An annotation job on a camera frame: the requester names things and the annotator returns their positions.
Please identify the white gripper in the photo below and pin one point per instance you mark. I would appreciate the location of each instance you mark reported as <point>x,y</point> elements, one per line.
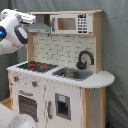
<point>26,18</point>

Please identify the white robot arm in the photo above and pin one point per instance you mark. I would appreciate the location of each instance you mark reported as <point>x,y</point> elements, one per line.
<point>12,37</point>

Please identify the wooden toy kitchen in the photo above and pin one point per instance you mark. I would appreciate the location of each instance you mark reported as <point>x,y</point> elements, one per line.
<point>63,50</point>

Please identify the grey range hood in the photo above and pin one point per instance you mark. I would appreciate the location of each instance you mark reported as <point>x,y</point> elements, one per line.
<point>42,24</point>

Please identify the black toy stovetop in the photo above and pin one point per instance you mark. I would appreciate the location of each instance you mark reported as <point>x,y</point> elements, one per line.
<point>38,66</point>

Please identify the left red stove knob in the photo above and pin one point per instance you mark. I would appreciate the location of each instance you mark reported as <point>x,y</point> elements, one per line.
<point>16,78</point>

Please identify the red stove knob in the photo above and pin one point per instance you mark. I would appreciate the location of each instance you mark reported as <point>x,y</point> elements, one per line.
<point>16,78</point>
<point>34,83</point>

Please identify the right red stove knob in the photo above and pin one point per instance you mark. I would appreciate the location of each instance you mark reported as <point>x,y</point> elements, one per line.
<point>34,83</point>

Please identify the grey toy sink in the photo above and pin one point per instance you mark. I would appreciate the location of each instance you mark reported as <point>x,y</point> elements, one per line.
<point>73,74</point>

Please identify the black toy faucet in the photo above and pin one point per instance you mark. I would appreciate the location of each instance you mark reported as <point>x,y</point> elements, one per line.
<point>82,63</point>

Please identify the white oven door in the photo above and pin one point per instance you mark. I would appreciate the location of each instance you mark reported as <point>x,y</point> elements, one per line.
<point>27,104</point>

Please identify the white cabinet door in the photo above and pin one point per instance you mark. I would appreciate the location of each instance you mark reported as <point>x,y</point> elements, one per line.
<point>63,106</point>

